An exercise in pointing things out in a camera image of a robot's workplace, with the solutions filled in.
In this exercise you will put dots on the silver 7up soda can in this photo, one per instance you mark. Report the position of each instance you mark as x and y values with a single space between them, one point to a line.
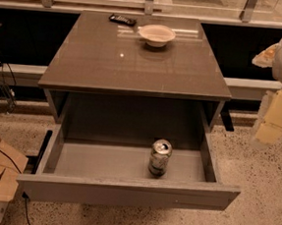
161 152

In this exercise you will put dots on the grey cabinet with counter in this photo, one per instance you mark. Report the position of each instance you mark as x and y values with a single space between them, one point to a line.
105 66

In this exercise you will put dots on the open grey top drawer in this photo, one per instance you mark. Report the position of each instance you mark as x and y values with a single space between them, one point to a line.
102 158

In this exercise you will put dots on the white paper bowl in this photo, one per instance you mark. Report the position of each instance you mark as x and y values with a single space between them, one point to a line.
156 35

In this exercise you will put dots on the black remote control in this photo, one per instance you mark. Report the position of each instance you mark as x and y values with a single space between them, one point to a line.
119 19

